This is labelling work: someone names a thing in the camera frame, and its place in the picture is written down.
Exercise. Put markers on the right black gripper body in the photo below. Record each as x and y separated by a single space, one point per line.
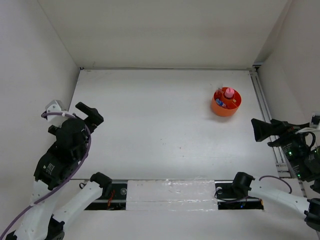
290 141

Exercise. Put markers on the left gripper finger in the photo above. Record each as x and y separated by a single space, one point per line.
84 108
93 119

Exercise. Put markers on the pink capped clear tube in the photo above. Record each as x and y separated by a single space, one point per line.
229 93

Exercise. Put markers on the orange round organizer container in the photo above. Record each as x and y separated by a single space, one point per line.
225 102

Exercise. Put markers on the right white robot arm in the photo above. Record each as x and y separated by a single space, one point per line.
306 169

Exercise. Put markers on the black metal base rail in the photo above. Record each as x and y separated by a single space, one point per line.
165 195

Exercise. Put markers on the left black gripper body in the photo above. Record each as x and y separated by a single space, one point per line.
84 149

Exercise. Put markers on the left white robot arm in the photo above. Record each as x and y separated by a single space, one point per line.
40 220

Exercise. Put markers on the blue capped spray bottle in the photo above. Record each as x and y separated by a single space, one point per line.
221 103

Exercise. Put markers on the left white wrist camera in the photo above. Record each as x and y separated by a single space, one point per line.
54 110

